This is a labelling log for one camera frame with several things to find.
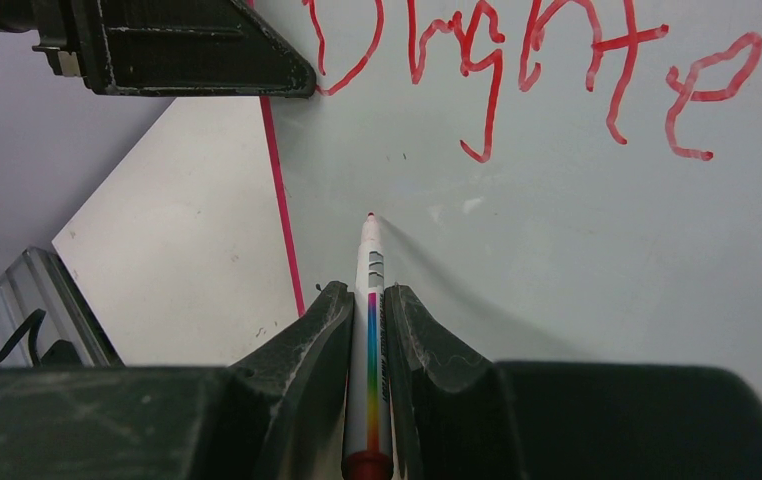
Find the pink framed whiteboard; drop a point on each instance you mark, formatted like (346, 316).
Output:
(574, 180)

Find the white whiteboard marker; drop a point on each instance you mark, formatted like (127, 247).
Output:
(367, 443)

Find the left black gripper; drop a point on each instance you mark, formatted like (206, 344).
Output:
(163, 48)

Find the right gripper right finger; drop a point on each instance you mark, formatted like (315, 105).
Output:
(459, 415)

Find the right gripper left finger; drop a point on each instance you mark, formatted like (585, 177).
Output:
(275, 414)

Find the aluminium rail frame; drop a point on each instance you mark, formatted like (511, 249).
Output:
(44, 318)

